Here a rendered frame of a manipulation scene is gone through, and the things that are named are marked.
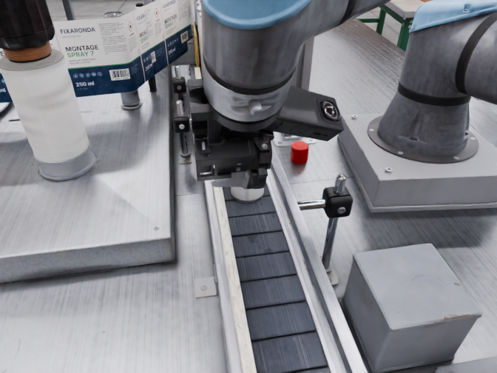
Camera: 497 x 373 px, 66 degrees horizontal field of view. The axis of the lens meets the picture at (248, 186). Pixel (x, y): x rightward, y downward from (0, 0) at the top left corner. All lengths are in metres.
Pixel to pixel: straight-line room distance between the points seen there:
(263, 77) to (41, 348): 0.40
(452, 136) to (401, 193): 0.13
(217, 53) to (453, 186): 0.50
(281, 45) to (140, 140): 0.52
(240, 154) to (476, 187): 0.43
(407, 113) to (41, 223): 0.59
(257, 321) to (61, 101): 0.41
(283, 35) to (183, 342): 0.36
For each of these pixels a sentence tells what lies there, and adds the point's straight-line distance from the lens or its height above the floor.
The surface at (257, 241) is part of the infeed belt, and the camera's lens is 0.52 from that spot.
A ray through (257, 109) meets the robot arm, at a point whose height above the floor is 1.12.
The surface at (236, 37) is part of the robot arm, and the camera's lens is 0.25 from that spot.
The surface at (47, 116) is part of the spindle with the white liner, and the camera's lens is 0.63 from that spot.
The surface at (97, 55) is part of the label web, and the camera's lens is 0.83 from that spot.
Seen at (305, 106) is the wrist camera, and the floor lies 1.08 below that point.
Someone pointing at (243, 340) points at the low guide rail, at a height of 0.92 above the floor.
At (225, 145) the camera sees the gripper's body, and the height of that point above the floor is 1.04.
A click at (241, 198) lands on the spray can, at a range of 0.57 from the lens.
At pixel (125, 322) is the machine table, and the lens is 0.52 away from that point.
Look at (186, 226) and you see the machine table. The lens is 0.61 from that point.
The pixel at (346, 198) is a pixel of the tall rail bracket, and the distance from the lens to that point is 0.46.
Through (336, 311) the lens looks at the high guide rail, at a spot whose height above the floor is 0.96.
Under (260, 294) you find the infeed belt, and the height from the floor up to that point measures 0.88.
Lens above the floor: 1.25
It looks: 38 degrees down
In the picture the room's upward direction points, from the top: straight up
